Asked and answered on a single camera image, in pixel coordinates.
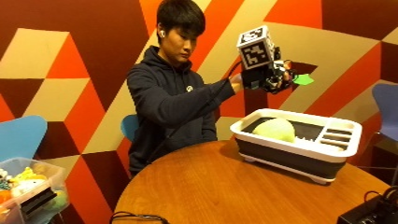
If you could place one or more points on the white and grey dish rack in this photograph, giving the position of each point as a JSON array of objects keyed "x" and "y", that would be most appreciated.
[{"x": 298, "y": 152}]

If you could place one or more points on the white cube with black markers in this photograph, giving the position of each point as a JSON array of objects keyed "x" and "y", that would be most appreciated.
[{"x": 255, "y": 49}]

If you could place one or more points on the orange toy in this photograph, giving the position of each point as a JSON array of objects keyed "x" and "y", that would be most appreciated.
[{"x": 4, "y": 196}]

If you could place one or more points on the yellow soft toy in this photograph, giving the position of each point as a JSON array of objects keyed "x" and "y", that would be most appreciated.
[{"x": 28, "y": 176}]

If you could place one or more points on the black ribbed block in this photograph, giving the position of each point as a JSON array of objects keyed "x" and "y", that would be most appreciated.
[{"x": 37, "y": 200}]

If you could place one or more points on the green soft toy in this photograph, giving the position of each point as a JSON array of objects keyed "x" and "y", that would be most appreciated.
[{"x": 57, "y": 200}]

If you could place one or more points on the the person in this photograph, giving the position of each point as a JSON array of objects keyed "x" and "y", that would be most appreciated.
[{"x": 165, "y": 102}]

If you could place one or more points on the white earbud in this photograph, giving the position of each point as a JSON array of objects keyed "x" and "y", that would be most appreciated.
[{"x": 161, "y": 33}]

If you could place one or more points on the light blue chair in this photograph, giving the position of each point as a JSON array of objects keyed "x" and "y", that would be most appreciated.
[
  {"x": 18, "y": 137},
  {"x": 129, "y": 126}
]

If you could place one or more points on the black electronic device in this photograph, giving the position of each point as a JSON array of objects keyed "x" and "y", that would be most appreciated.
[{"x": 368, "y": 214}]

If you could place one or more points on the green piece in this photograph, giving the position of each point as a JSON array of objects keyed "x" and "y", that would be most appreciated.
[{"x": 303, "y": 79}]

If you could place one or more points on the purple blue chair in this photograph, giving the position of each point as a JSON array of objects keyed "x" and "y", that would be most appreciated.
[{"x": 387, "y": 109}]

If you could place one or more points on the clear plastic storage bin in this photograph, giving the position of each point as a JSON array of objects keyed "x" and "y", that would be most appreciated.
[{"x": 57, "y": 180}]

